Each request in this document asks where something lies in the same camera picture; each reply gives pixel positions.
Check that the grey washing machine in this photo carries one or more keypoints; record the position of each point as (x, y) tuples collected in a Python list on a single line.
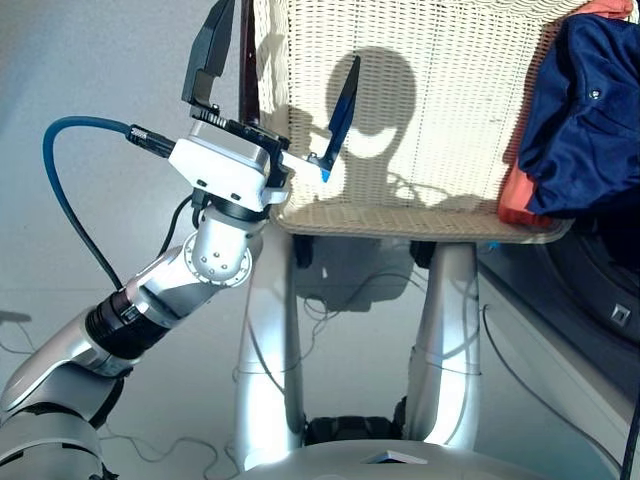
[(575, 280)]

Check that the silver robot leg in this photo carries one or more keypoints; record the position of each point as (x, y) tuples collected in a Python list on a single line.
[(447, 325), (267, 350)]

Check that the navy blue garment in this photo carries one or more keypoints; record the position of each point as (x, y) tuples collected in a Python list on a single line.
[(575, 125)]

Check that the orange-red garment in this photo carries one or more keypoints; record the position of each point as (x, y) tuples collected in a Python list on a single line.
[(517, 200)]

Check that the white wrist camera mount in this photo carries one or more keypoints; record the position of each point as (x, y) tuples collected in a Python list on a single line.
[(215, 165)]

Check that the pale woven basket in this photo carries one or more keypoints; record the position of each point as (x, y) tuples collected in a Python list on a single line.
[(450, 125)]

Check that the silver robot torso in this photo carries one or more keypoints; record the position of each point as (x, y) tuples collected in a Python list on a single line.
[(400, 462)]

